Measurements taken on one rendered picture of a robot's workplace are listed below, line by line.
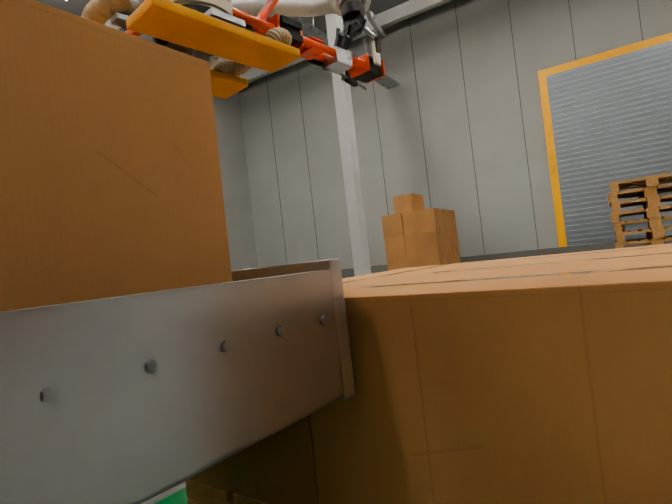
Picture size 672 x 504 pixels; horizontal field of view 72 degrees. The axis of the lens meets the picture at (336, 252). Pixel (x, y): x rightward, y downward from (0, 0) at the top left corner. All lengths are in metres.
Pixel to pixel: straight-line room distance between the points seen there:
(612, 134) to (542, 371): 9.78
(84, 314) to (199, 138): 0.38
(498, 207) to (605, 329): 9.97
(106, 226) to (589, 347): 0.62
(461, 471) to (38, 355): 0.57
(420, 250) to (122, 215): 7.68
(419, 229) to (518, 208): 2.97
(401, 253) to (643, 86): 5.39
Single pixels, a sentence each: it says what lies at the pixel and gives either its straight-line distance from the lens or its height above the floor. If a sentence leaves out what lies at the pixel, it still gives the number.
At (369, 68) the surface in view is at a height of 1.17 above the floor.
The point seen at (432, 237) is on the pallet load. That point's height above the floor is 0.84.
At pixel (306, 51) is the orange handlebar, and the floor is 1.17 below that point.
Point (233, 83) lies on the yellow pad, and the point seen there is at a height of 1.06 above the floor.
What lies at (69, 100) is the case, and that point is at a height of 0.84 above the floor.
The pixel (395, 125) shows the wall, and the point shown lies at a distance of 11.63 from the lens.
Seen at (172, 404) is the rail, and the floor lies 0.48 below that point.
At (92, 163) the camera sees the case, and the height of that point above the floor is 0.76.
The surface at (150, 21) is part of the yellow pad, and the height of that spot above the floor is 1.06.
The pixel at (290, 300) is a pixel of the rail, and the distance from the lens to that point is 0.61.
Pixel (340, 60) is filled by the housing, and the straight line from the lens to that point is 1.40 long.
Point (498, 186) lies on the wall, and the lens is 10.62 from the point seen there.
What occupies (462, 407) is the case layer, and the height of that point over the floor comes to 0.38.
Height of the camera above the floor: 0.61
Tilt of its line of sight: 1 degrees up
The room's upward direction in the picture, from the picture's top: 6 degrees counter-clockwise
